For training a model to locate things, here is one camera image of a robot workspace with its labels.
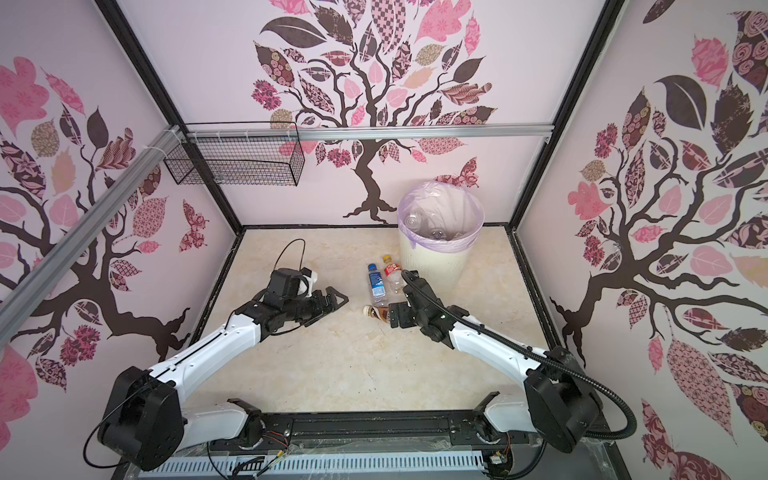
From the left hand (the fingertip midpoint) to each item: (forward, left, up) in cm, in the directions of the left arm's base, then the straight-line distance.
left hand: (339, 309), depth 82 cm
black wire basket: (+46, +34, +21) cm, 61 cm away
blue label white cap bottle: (+28, -25, +7) cm, 38 cm away
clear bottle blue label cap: (+13, -10, -8) cm, 18 cm away
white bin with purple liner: (+34, -32, +1) cm, 47 cm away
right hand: (+3, -18, -2) cm, 19 cm away
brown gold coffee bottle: (+3, -12, -8) cm, 15 cm away
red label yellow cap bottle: (+19, -16, -11) cm, 27 cm away
